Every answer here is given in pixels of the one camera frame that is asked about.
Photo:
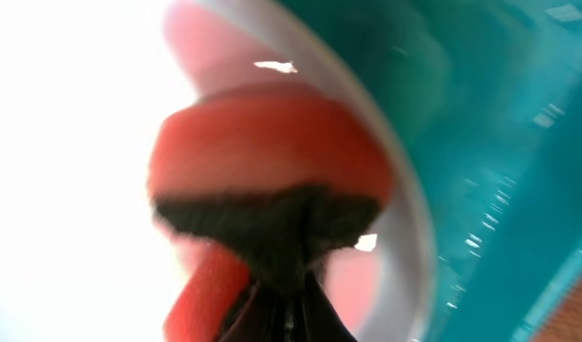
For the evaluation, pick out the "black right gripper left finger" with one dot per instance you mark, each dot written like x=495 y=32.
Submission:
x=259 y=314

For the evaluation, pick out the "light blue plate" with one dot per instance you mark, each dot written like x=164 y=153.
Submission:
x=83 y=88

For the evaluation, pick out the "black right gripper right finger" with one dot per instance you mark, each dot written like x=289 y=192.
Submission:
x=315 y=318

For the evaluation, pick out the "teal plastic tray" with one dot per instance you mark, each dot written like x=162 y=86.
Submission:
x=486 y=96

